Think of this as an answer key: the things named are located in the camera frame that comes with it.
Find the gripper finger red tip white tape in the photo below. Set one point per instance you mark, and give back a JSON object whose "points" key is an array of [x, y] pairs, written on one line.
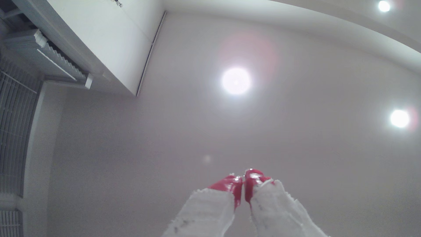
{"points": [[210, 210], [276, 210]]}

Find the round ceiling light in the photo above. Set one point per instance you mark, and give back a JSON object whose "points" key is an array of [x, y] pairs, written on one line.
{"points": [[384, 6], [236, 81], [399, 118]]}

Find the raised white slatted blind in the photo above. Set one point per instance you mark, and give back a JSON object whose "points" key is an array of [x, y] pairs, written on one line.
{"points": [[42, 56]]}

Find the white air conditioner unit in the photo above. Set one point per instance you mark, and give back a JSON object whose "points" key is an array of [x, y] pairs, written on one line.
{"points": [[108, 39]]}

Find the grey lowered window blind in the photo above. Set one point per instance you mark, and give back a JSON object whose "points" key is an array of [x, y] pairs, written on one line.
{"points": [[14, 131]]}

